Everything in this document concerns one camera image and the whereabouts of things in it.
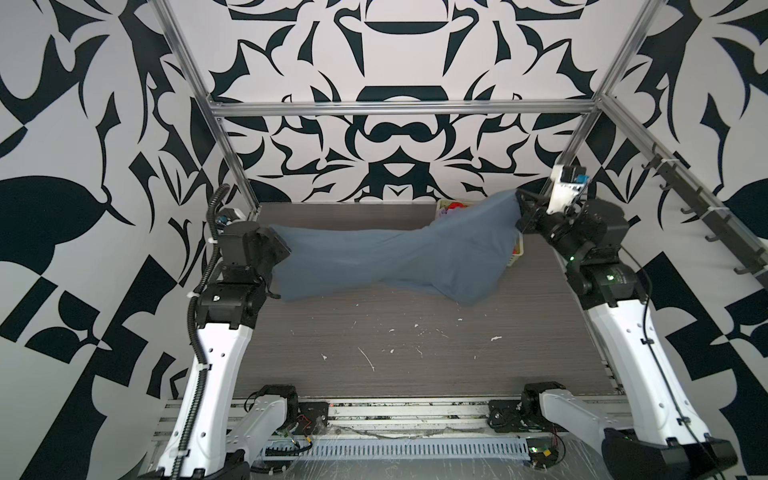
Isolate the aluminium frame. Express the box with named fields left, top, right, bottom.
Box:
left=153, top=1, right=767, bottom=441

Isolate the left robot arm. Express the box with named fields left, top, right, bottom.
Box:
left=144, top=221, right=298, bottom=479

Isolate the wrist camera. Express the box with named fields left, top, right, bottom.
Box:
left=214, top=207, right=248, bottom=230
left=546, top=164, right=589, bottom=215

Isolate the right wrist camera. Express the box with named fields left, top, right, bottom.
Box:
left=546, top=164, right=589, bottom=215

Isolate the small electronics board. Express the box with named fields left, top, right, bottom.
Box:
left=526, top=436, right=565, bottom=470

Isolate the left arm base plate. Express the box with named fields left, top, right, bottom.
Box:
left=279, top=401, right=330, bottom=436

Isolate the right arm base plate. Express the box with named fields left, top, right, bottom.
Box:
left=487, top=397, right=565, bottom=433

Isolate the grey t shirt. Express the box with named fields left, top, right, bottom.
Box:
left=274, top=190, right=521, bottom=305

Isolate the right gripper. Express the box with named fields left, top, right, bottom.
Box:
left=520, top=188, right=592, bottom=269

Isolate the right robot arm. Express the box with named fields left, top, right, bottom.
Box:
left=516, top=190, right=737, bottom=479

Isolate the pale green plastic basket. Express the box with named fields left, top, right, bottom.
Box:
left=435, top=199, right=524, bottom=267

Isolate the white slotted cable duct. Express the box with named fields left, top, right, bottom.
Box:
left=261, top=437, right=529, bottom=461

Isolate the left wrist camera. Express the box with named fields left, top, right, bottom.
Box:
left=214, top=207, right=248, bottom=230

